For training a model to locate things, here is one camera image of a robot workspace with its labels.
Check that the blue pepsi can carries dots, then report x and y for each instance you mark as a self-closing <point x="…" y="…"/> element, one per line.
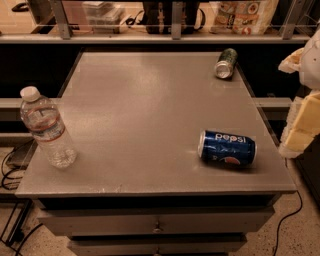
<point x="227" y="148"/>

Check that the clear plastic water bottle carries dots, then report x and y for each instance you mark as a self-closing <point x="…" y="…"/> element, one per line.
<point x="43" y="120"/>

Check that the grey drawer cabinet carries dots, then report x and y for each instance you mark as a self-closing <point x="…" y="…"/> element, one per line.
<point x="138" y="186"/>

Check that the clear plastic container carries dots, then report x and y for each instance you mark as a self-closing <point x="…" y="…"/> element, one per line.
<point x="103" y="17"/>

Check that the printed snack bag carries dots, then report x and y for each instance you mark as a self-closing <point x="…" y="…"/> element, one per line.
<point x="251" y="17"/>

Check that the grey metal shelf rail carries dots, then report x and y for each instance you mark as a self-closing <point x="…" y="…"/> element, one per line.
<point x="64" y="21"/>

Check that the green soda can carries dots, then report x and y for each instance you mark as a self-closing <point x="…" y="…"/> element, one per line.
<point x="224" y="67"/>

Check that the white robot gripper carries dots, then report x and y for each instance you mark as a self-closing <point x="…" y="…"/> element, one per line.
<point x="312" y="66"/>

